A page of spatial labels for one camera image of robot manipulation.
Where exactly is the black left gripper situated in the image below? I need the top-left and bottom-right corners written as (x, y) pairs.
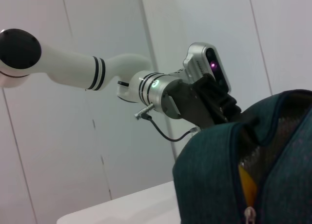
top-left (166, 73), bottom-right (259, 128)

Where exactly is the dark teal insulated lunch bag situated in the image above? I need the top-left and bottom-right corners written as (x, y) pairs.
top-left (172, 89), bottom-right (312, 224)

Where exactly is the yellow banana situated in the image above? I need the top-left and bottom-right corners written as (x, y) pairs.
top-left (238, 164), bottom-right (259, 208)

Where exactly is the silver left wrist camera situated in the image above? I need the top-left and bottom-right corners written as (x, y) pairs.
top-left (182, 41), bottom-right (232, 92)

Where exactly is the dark left wrist cable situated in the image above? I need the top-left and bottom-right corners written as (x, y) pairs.
top-left (134, 103), bottom-right (202, 142)

